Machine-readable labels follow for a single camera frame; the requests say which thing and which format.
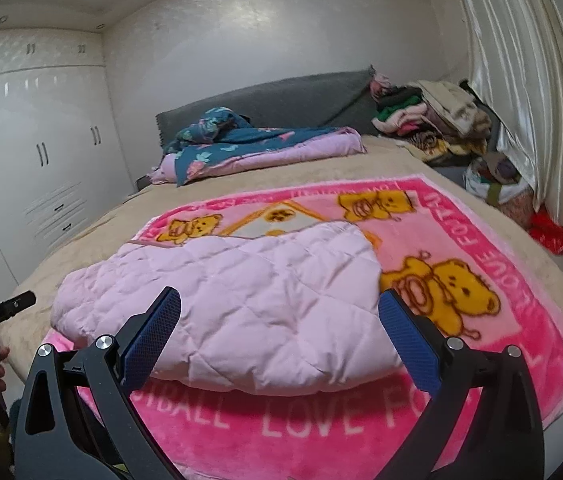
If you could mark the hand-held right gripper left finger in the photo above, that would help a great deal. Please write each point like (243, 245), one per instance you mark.
(154, 342)

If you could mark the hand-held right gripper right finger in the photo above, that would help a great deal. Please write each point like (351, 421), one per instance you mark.
(406, 340)

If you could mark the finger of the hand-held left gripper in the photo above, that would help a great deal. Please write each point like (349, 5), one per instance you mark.
(11, 304)

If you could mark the pink quilted jacket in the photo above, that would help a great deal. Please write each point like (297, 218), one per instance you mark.
(241, 285)

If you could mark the white bag of clothes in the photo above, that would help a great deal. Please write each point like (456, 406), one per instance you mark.
(496, 177)

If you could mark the pile of folded clothes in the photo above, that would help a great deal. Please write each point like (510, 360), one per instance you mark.
(436, 120)

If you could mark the person's left hand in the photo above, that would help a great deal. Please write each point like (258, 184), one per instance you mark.
(0, 377)

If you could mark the beige bed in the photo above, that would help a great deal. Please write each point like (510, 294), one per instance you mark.
(101, 220)

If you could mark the pink bear printed blanket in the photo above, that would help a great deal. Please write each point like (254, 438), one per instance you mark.
(311, 420)

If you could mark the white wardrobe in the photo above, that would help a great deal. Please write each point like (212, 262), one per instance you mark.
(36, 160)

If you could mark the red plastic bag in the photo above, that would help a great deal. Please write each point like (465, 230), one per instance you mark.
(551, 232)

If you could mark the blue floral quilt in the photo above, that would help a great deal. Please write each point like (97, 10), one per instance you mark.
(241, 152)

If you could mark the pink knitted garment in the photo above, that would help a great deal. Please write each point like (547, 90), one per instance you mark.
(379, 85)

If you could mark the grey headboard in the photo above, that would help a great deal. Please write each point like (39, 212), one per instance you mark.
(286, 100)

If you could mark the white satin curtain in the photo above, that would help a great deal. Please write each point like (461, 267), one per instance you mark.
(536, 85)

